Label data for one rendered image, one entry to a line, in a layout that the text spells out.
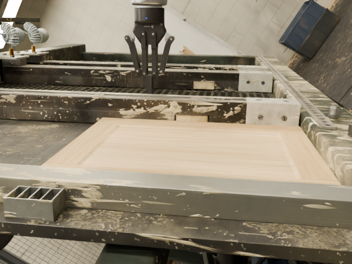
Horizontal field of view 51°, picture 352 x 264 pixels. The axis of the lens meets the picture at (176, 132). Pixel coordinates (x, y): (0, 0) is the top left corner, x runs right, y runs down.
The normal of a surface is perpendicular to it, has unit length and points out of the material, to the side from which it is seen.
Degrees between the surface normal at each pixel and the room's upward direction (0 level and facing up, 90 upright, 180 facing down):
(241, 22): 90
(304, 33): 90
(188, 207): 90
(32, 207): 89
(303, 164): 60
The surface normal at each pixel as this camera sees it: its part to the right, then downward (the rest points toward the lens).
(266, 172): 0.01, -0.96
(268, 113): -0.13, 0.29
